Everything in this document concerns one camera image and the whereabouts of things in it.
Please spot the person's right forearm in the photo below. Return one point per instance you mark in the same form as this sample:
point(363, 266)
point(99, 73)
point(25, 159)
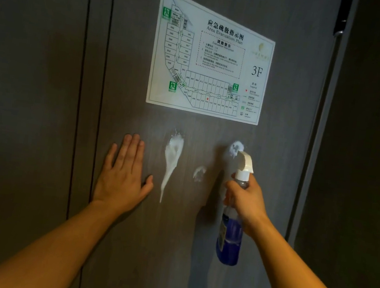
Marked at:
point(297, 281)

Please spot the person's right hand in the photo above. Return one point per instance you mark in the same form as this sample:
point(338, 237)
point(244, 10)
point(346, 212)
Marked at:
point(249, 207)

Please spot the person's left hand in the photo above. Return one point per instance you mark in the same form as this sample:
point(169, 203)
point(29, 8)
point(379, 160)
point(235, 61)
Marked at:
point(120, 182)

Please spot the person's left forearm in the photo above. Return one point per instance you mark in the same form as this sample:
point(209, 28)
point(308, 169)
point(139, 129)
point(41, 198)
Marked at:
point(61, 250)

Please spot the blue spray bottle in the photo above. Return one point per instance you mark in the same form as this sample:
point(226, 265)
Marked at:
point(229, 246)

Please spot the white floor plan sign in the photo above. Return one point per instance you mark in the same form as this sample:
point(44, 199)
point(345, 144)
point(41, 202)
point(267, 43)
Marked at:
point(213, 56)

